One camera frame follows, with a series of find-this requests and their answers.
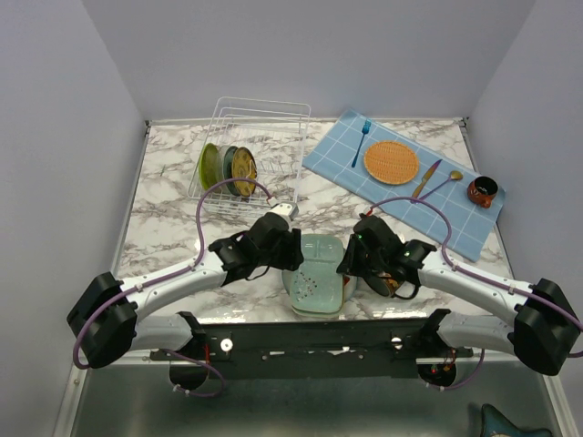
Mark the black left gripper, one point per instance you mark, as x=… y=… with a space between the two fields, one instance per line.
x=293 y=258

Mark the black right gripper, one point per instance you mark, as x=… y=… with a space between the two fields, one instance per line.
x=348 y=264

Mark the white watermelon round plate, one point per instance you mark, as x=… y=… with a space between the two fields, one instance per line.
x=349 y=284

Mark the teal square ceramic plate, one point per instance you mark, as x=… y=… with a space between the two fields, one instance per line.
x=319 y=287

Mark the yellow patterned round plate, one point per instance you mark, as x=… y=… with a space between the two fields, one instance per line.
x=243 y=168

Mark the white wire dish rack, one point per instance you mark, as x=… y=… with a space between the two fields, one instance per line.
x=273 y=131

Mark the blue floral ceramic plate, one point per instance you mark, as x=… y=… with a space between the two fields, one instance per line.
x=227 y=170

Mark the lime green round plate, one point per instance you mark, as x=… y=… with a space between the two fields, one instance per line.
x=209 y=166

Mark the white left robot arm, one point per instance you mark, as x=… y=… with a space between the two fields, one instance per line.
x=106 y=318

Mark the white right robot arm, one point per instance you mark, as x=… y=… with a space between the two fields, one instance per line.
x=533 y=322

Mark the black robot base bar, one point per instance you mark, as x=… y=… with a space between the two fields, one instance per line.
x=322 y=349

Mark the black skull pattern mug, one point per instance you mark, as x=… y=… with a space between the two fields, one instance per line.
x=387 y=286

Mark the round woven wicker plate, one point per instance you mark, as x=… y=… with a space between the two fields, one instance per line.
x=391 y=162

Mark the iridescent rainbow knife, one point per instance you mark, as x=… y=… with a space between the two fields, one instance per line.
x=425 y=178

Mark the blue metal fork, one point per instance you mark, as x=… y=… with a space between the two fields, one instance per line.
x=365 y=131

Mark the small brown clay cup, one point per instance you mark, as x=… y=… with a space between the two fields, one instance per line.
x=482 y=191

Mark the dark teal star object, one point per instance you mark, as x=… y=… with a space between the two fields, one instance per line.
x=494 y=423

